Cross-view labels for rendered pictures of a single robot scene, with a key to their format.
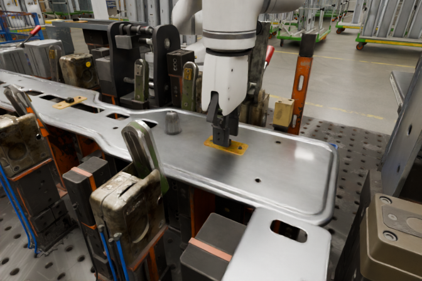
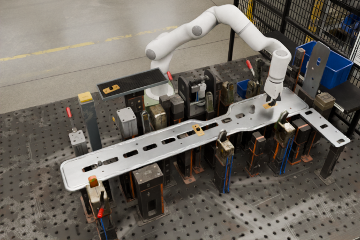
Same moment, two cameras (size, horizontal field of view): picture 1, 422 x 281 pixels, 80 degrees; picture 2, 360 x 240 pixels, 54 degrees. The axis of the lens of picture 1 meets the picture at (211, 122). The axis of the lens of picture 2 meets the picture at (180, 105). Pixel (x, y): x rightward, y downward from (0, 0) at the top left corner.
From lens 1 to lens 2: 1.82 m
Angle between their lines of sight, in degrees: 45
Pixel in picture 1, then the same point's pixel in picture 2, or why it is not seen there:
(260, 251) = (310, 118)
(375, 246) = (324, 104)
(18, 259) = (226, 197)
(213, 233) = (298, 124)
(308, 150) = (284, 92)
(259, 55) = (259, 69)
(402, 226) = (324, 98)
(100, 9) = not seen: outside the picture
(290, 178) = (293, 102)
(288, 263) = (315, 117)
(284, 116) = not seen: hidden behind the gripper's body
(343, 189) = not seen: hidden behind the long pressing
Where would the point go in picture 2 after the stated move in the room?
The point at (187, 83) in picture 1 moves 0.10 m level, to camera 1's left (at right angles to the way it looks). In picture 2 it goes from (231, 91) to (222, 100)
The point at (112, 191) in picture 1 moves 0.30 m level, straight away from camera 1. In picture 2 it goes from (289, 128) to (231, 121)
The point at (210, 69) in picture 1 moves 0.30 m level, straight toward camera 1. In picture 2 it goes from (279, 88) to (336, 110)
